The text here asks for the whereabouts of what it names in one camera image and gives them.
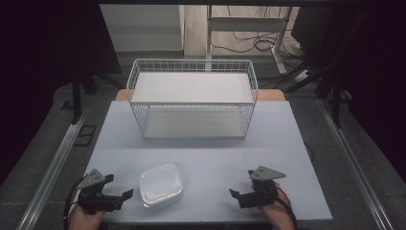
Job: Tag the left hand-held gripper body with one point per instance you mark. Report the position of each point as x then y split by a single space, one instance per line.
95 198

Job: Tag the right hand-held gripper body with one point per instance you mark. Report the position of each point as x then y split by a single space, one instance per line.
260 193

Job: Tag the clear plastic lidded container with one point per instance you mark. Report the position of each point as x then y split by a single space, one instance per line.
160 185

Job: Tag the person's left hand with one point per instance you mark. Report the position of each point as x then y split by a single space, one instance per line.
83 220

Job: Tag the person's right hand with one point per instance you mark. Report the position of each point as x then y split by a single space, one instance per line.
277 214

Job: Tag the black metal stand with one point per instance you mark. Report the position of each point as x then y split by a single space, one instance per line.
76 102

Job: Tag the black floor socket cover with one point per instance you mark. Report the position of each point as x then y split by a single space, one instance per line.
67 105

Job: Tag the white power strip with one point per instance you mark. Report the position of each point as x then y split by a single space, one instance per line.
301 76

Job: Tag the dark curtain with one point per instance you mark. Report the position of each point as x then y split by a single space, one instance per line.
376 64
38 64

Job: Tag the black floor socket frame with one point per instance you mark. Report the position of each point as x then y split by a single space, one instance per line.
85 135

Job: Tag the aluminium rail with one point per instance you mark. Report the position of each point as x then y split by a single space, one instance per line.
54 166
354 163

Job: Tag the white metal desk frame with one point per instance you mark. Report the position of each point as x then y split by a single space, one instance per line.
245 24

